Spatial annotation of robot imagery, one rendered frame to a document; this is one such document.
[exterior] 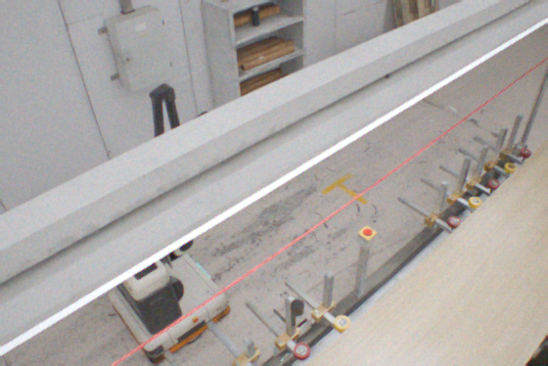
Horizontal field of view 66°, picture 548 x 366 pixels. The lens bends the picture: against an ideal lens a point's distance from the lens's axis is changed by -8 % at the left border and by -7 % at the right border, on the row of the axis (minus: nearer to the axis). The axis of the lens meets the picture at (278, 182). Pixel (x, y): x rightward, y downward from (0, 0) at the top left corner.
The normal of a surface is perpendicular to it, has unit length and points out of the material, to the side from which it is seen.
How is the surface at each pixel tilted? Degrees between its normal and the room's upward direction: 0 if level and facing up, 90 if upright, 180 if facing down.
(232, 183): 61
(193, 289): 0
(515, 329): 0
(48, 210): 0
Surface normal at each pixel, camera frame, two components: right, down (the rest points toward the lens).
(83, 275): 0.56, 0.05
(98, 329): -0.04, -0.75
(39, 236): 0.66, 0.48
